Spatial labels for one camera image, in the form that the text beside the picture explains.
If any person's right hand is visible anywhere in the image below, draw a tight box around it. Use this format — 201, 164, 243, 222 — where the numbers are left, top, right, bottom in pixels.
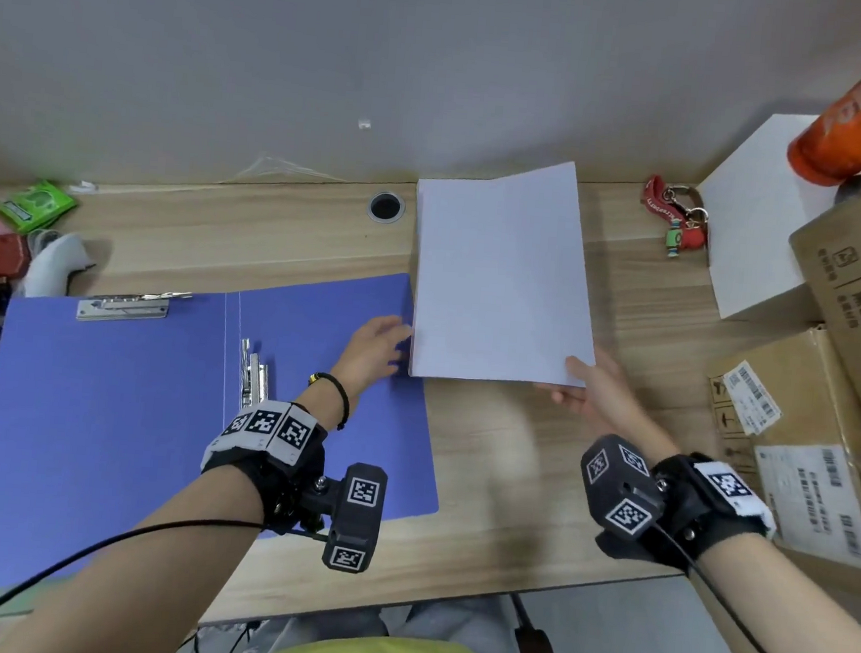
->
527, 342, 690, 477

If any person's left hand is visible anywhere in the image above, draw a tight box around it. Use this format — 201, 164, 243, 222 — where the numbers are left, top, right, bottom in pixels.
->
327, 311, 415, 415

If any tidy white paper stack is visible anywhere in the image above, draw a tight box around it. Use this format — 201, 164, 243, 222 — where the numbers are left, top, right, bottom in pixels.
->
402, 150, 612, 393

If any blue plastic folder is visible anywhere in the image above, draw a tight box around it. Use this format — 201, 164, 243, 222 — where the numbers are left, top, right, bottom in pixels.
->
0, 240, 458, 636

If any person's left forearm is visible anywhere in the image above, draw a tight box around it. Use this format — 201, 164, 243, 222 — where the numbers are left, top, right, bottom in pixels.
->
17, 451, 271, 653

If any person's right forearm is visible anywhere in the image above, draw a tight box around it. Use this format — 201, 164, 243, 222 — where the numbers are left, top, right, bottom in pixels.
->
684, 529, 861, 653

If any flat cardboard box with labels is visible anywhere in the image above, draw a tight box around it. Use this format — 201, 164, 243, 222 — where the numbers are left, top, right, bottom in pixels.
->
691, 317, 861, 595

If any clear tape piece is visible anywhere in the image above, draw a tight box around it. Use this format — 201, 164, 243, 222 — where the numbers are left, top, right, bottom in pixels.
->
217, 147, 341, 194

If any small white box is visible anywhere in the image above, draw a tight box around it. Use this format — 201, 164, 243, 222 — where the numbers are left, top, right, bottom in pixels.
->
687, 105, 839, 329

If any white handheld controller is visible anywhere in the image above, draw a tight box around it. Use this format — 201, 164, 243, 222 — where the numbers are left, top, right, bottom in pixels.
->
21, 229, 100, 305

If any green gum packet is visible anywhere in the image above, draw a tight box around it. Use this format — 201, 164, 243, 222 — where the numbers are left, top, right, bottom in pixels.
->
0, 176, 80, 240

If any black bead bracelet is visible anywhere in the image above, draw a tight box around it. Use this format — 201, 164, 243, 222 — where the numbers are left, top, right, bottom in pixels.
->
302, 370, 353, 433

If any black wrist camera with markers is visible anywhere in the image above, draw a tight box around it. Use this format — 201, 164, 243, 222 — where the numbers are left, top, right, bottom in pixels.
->
192, 393, 395, 576
573, 432, 785, 578

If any black desk cable grommet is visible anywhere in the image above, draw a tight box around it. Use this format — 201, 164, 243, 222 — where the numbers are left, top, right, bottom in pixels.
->
366, 189, 407, 225

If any red keychain with green charm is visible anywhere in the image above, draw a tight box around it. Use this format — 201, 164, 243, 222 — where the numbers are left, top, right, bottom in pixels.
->
634, 174, 714, 262

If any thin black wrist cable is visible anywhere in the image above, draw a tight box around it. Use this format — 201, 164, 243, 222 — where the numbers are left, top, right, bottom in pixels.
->
0, 502, 330, 653
642, 522, 843, 653

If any white coiled cable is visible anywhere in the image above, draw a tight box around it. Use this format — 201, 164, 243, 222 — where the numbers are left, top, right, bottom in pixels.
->
0, 225, 60, 302

